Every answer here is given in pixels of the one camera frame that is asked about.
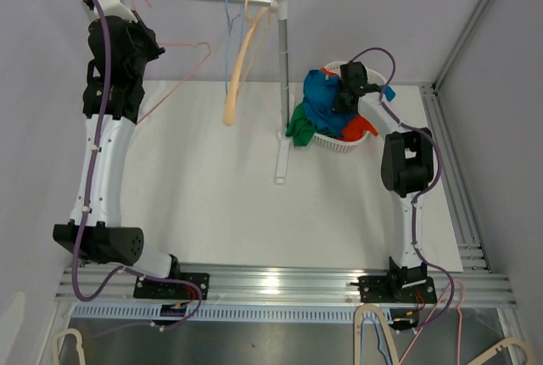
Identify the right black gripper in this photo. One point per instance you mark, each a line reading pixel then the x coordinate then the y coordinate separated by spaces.
pixel 337 108

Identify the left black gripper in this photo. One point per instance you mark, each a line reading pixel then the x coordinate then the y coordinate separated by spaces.
pixel 140 29

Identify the blue t shirt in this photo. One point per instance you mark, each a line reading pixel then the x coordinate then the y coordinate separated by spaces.
pixel 319 90

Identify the orange t shirt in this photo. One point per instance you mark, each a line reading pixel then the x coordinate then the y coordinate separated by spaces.
pixel 358 127

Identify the green t shirt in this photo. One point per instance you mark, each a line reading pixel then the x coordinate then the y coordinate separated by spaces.
pixel 300 129

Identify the pink plastic hanger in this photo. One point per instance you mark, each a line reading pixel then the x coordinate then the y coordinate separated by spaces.
pixel 179 64

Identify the light blue plastic hanger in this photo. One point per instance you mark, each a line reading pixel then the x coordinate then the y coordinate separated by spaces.
pixel 231 21

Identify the beige plastic hanger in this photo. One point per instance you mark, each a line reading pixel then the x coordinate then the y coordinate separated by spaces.
pixel 251 45

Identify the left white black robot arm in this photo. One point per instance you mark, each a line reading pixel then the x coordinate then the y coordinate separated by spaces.
pixel 111 103

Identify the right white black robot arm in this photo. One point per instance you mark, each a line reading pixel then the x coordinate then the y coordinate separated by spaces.
pixel 407 170

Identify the pink hanger bottom right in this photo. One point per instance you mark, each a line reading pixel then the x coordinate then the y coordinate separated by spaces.
pixel 462 285

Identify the beige hanger bottom centre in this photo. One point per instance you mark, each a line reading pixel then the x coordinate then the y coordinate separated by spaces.
pixel 373 315

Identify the beige hanger bottom right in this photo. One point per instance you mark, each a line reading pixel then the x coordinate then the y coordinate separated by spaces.
pixel 503 345

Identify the white plastic laundry basket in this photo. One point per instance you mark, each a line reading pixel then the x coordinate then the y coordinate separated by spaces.
pixel 342 147

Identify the metal clothes rack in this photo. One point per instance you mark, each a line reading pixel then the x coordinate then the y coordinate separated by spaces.
pixel 280 10

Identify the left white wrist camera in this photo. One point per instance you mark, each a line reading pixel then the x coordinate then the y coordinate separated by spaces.
pixel 112 7

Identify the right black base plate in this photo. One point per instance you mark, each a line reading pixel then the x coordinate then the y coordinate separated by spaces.
pixel 379 289

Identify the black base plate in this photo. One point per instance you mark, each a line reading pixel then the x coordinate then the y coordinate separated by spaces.
pixel 151 290
pixel 379 289

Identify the aluminium rail frame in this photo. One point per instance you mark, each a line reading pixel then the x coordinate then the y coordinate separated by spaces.
pixel 281 286

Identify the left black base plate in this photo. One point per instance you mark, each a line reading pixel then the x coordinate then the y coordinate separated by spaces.
pixel 151 290

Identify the white slotted cable duct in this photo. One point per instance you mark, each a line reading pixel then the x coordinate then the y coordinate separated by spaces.
pixel 215 312

